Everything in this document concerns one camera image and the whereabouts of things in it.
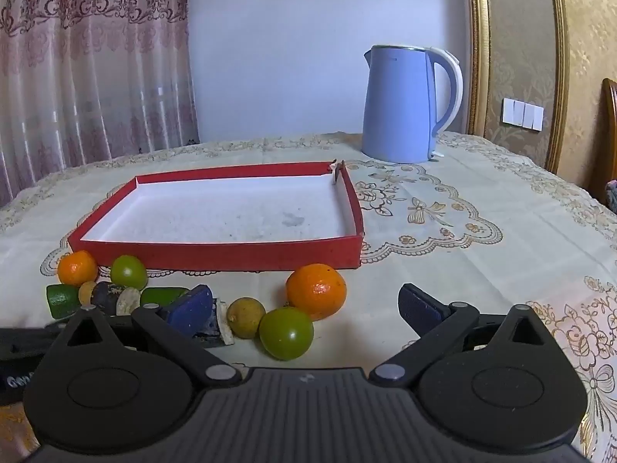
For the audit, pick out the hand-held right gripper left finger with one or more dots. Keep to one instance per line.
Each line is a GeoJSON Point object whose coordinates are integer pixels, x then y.
{"type": "Point", "coordinates": [190, 311]}

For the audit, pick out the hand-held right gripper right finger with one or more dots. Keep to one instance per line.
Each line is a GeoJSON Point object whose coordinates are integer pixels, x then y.
{"type": "Point", "coordinates": [419, 308]}

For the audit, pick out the green cucumber piece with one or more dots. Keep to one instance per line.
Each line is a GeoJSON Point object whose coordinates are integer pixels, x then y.
{"type": "Point", "coordinates": [161, 295]}
{"type": "Point", "coordinates": [61, 300]}

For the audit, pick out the dark eggplant piece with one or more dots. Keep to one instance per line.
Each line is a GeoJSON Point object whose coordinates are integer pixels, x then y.
{"type": "Point", "coordinates": [223, 322]}
{"type": "Point", "coordinates": [110, 296]}

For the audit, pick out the small yellow-green lemon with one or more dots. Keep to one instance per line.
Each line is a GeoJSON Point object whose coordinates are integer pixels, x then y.
{"type": "Point", "coordinates": [246, 317]}

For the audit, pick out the green tomato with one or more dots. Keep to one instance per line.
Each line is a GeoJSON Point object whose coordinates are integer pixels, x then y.
{"type": "Point", "coordinates": [128, 272]}
{"type": "Point", "coordinates": [286, 333]}

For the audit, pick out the small brown longan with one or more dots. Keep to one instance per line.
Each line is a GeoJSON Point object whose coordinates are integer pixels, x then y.
{"type": "Point", "coordinates": [87, 292]}

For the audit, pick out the small orange tangerine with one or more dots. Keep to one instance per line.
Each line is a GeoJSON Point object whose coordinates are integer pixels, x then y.
{"type": "Point", "coordinates": [77, 267]}

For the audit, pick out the red shallow cardboard tray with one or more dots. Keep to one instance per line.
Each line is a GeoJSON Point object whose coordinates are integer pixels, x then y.
{"type": "Point", "coordinates": [217, 212]}

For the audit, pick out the large orange tangerine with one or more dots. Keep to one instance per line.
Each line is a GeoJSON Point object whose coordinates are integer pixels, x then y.
{"type": "Point", "coordinates": [316, 294]}

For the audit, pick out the blue electric kettle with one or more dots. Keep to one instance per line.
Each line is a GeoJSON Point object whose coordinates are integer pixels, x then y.
{"type": "Point", "coordinates": [395, 106]}

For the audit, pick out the brown wooden chair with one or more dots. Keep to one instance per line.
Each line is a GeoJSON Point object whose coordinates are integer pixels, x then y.
{"type": "Point", "coordinates": [608, 130]}

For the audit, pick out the pink patterned curtain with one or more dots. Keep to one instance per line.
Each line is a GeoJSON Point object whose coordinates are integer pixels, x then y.
{"type": "Point", "coordinates": [96, 67]}

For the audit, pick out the white wall switch panel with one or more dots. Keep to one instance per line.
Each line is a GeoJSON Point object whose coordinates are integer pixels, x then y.
{"type": "Point", "coordinates": [523, 113]}

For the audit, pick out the gold wall moulding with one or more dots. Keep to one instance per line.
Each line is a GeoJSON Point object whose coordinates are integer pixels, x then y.
{"type": "Point", "coordinates": [479, 33]}
{"type": "Point", "coordinates": [559, 58]}

